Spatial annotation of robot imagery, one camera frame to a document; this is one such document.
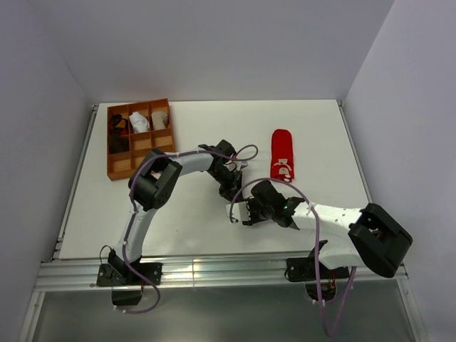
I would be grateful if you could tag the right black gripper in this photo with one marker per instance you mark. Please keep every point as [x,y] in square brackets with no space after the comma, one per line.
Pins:
[251,201]

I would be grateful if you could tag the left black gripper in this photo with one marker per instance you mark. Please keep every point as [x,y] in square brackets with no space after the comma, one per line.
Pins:
[227,192]

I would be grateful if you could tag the red patterned sock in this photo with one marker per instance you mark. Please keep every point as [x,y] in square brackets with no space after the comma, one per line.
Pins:
[282,156]

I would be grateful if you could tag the dark brown striped sock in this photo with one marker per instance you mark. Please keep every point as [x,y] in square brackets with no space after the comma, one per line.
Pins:
[118,144]

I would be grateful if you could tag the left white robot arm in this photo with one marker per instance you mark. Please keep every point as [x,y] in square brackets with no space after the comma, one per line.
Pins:
[151,187]

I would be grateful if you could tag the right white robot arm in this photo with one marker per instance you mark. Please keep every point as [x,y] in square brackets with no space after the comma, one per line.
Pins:
[346,237]

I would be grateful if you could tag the beige rolled sock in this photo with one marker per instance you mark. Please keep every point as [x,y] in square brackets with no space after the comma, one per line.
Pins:
[160,120]

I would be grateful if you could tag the white rolled sock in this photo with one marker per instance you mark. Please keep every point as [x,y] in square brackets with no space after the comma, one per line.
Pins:
[139,123]

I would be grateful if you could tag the orange compartment tray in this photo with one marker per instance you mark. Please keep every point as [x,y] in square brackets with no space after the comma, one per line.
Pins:
[122,165]

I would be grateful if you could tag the black red rolled sock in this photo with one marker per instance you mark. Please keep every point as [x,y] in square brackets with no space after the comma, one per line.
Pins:
[118,125]

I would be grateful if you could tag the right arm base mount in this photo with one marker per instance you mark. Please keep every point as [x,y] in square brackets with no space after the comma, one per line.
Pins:
[302,269]

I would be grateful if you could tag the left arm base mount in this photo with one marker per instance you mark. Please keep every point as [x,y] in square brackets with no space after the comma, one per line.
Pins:
[128,283]

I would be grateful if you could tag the aluminium front rail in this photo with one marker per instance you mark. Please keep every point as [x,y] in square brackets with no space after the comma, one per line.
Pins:
[177,272]

